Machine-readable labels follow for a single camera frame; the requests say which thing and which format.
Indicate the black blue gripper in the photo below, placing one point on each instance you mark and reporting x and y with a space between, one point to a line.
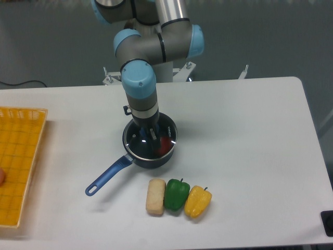
148 120

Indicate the glass pot lid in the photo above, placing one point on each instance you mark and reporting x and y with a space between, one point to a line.
138 144

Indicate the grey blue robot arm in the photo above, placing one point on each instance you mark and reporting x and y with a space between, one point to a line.
137 53

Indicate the red bell pepper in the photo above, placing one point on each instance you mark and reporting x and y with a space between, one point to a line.
164 147

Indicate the beige bread loaf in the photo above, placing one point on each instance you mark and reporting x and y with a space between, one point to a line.
155 197

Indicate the green bell pepper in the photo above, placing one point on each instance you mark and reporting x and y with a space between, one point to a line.
176 194

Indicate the yellow bell pepper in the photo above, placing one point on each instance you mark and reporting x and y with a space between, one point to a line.
197 202

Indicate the yellow woven basket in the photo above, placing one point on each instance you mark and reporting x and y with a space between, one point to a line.
21 133

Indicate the black device at table edge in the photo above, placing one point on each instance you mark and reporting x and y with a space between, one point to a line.
327 220

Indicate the dark pot with blue handle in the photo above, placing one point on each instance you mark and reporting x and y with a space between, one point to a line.
117 166

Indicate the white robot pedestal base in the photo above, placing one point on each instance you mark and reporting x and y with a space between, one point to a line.
164 73

